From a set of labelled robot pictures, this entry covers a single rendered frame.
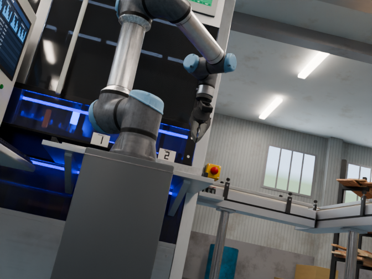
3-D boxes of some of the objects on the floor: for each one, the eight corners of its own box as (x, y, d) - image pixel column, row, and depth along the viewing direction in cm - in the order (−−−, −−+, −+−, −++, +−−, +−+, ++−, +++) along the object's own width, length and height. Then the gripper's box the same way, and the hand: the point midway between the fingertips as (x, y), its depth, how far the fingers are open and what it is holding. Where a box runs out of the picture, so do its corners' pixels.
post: (146, 376, 192) (225, -11, 247) (159, 378, 192) (235, -9, 248) (148, 381, 185) (228, -18, 241) (161, 383, 186) (238, -15, 242)
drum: (228, 293, 866) (235, 248, 890) (234, 296, 806) (242, 249, 830) (200, 287, 863) (207, 243, 887) (204, 290, 802) (212, 242, 826)
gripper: (211, 103, 188) (202, 148, 182) (192, 98, 187) (182, 143, 181) (216, 97, 180) (206, 144, 174) (195, 92, 179) (186, 138, 173)
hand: (196, 139), depth 175 cm, fingers closed
